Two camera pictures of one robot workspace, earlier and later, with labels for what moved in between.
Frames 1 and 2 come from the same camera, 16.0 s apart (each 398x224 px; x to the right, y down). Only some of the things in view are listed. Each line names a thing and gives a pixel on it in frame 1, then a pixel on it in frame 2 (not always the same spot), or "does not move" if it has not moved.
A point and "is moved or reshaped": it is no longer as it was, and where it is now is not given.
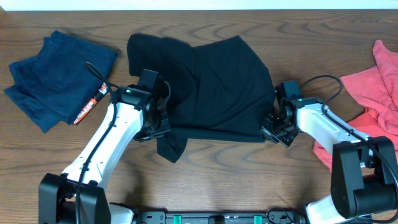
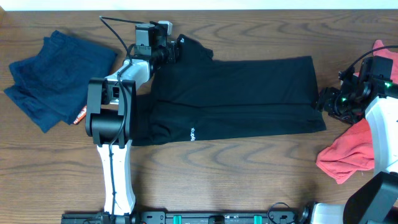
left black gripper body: [160, 125] to [166, 57]
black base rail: [219, 216] does not move
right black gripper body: [275, 128] to [341, 106]
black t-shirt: [221, 91] is moved or reshaped
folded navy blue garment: [56, 85] does not move
